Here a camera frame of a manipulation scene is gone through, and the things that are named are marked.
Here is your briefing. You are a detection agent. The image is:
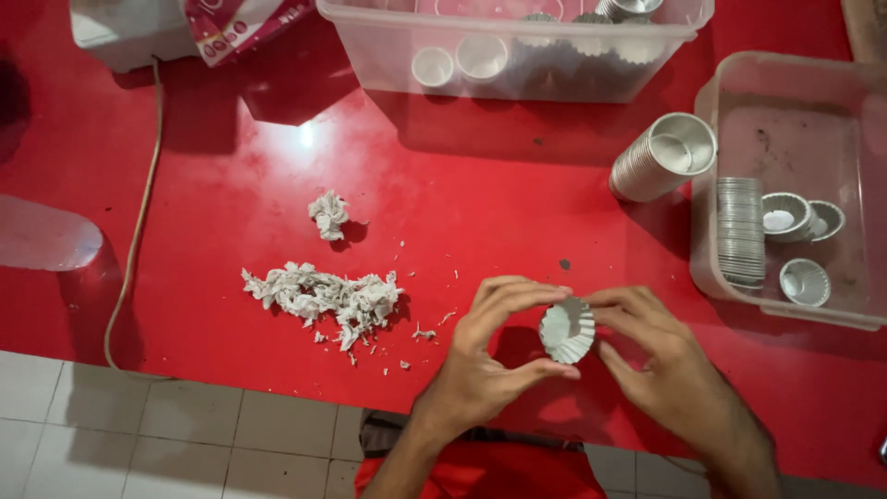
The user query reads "stack of fluted aluminium moulds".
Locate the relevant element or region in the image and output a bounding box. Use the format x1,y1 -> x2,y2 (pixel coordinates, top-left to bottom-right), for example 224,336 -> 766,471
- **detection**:
716,176 -> 766,291

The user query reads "clear plastic bottle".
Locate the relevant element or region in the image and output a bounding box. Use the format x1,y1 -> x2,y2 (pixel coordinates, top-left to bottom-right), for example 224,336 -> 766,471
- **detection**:
0,193 -> 105,273

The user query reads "stack of smooth aluminium cups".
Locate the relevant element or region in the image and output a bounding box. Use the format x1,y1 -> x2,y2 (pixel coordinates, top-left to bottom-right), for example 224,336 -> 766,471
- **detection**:
608,112 -> 718,204

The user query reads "person's red shirt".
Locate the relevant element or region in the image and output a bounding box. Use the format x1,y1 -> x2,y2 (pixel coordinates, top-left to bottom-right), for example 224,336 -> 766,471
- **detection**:
354,409 -> 608,499

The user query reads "crumpled white paper ball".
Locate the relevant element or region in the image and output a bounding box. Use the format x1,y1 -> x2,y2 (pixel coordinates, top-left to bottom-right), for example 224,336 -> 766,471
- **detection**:
308,190 -> 351,242

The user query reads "beige power cord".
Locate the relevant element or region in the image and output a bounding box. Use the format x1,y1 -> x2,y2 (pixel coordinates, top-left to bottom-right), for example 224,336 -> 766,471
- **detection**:
103,57 -> 174,381

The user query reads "fluted mould with white liner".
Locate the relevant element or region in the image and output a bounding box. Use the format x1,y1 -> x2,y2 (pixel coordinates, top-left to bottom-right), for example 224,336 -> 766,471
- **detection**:
761,192 -> 814,243

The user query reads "group of fluted moulds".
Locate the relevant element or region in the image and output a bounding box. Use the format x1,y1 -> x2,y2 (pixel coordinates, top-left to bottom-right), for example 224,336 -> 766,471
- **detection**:
509,12 -> 676,94

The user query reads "small fluted aluminium mould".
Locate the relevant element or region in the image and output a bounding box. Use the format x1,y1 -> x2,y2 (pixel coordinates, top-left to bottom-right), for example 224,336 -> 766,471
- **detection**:
807,200 -> 847,243
779,258 -> 832,309

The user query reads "pile of shredded white paper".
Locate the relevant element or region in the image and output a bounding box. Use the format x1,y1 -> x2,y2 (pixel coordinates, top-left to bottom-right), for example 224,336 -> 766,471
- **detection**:
241,261 -> 405,352

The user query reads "fluted aluminium tart mould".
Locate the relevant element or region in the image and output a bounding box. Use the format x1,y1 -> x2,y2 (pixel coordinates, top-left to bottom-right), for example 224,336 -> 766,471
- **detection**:
538,297 -> 597,365

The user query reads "red and white plastic packet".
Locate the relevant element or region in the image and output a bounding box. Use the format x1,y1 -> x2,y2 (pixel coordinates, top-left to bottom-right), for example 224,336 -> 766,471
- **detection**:
183,0 -> 316,69

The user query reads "clear plastic tub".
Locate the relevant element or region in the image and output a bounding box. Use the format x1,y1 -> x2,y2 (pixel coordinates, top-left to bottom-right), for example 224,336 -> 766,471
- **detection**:
689,50 -> 887,332

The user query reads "white appliance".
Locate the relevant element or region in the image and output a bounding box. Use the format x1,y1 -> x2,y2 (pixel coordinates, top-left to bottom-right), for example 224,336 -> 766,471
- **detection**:
68,0 -> 202,74

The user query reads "stack of shiny metal cups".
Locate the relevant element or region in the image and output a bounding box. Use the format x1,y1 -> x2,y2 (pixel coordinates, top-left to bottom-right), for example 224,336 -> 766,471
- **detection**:
595,0 -> 665,22

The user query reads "person's left hand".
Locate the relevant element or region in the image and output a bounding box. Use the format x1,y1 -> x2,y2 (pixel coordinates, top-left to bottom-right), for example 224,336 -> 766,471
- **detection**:
412,275 -> 582,439

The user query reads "person's right hand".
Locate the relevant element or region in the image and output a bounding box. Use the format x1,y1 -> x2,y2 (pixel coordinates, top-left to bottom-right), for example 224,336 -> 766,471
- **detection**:
581,286 -> 737,458

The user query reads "clear plastic storage box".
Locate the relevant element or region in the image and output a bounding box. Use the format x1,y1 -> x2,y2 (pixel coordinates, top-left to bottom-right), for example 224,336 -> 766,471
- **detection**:
316,0 -> 716,105

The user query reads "white round cup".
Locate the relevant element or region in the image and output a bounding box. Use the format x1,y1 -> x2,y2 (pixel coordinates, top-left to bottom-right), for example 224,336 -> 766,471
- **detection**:
455,34 -> 510,84
411,46 -> 456,89

